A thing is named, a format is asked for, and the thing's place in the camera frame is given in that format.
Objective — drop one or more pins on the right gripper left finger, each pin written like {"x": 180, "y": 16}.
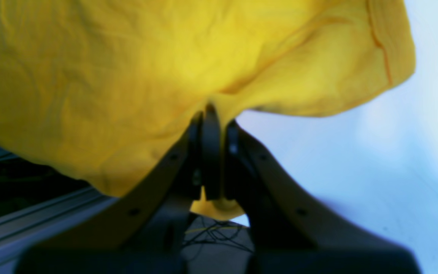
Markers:
{"x": 140, "y": 233}

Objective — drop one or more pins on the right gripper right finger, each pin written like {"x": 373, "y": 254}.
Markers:
{"x": 292, "y": 232}

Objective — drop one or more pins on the yellow T-shirt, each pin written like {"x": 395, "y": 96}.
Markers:
{"x": 101, "y": 89}

